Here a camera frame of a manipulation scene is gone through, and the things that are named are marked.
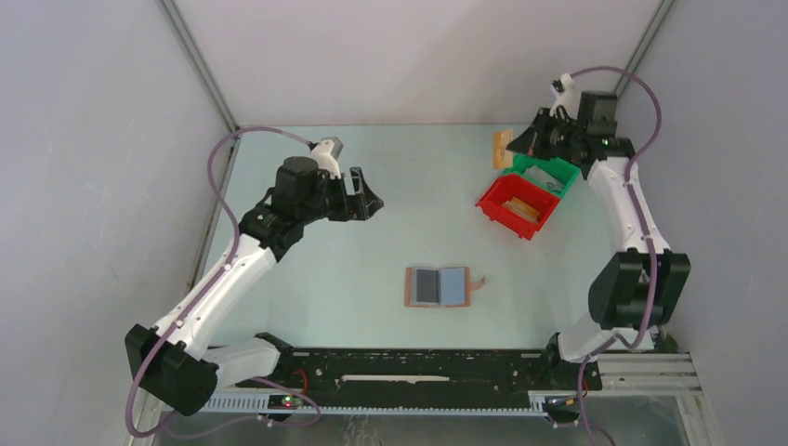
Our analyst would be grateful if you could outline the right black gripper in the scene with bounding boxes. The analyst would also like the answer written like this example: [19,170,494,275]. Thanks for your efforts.
[506,108,584,162]

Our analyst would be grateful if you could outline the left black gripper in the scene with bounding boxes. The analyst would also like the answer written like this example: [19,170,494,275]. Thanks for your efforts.
[298,167,382,226]

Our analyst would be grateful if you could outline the gold credit card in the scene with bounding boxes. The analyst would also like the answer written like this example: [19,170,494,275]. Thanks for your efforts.
[492,129,514,170]

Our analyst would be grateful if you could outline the dark grey credit card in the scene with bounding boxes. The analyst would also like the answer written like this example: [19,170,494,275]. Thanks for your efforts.
[412,269,440,305]

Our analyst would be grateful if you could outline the brown leather card holder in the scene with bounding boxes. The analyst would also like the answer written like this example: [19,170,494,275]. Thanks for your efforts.
[403,267,486,308]

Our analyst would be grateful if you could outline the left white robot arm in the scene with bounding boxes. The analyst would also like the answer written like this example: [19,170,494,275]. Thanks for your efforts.
[125,137,383,415]

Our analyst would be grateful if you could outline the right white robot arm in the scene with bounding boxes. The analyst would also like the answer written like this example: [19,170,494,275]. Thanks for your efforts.
[506,73,690,388]

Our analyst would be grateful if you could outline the cards in green bin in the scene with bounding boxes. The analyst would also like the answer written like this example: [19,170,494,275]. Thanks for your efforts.
[525,165,565,194]

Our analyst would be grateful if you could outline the cards in red bin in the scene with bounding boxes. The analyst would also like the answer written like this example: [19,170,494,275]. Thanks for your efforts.
[502,197,540,224]

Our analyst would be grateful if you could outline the green plastic bin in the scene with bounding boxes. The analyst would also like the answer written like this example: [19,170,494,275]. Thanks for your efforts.
[500,154,581,199]

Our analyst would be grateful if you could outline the red plastic bin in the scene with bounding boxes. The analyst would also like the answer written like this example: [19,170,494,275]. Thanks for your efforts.
[476,174,560,240]

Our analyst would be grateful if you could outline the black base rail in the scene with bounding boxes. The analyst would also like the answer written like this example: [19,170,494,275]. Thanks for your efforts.
[258,333,603,409]

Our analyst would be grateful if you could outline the grey cable duct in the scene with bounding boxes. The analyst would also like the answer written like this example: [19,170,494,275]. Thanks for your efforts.
[199,392,547,417]

